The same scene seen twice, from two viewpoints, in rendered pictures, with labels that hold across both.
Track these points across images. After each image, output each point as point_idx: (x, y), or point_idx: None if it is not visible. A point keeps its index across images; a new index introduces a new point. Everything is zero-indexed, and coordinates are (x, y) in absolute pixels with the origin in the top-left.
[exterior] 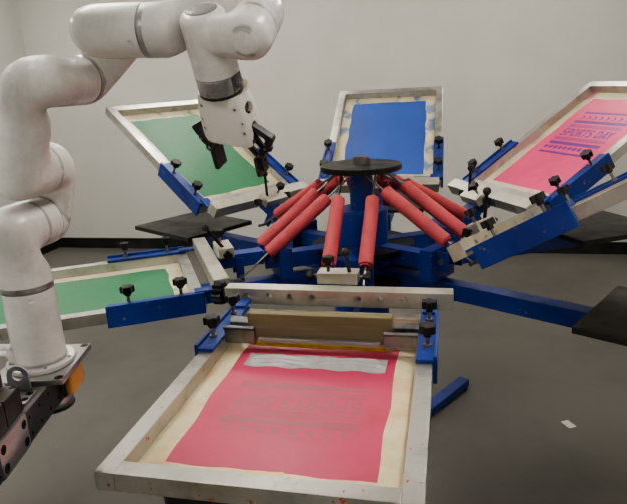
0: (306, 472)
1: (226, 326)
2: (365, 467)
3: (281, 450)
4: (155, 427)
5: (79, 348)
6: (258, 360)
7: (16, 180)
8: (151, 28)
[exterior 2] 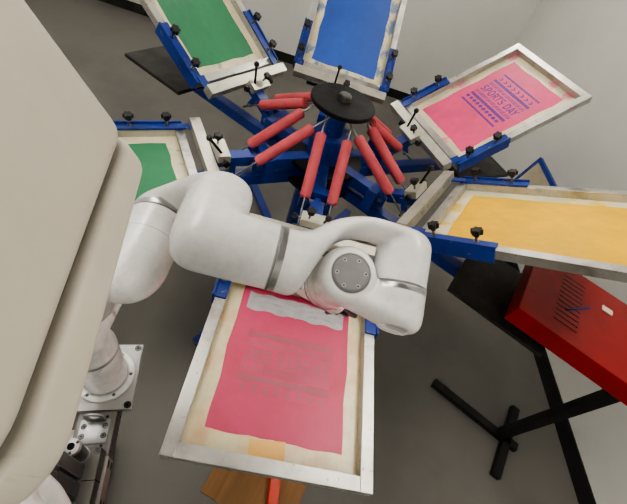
0: (299, 442)
1: None
2: (334, 438)
3: (282, 417)
4: (194, 394)
5: (135, 353)
6: (257, 304)
7: None
8: (288, 290)
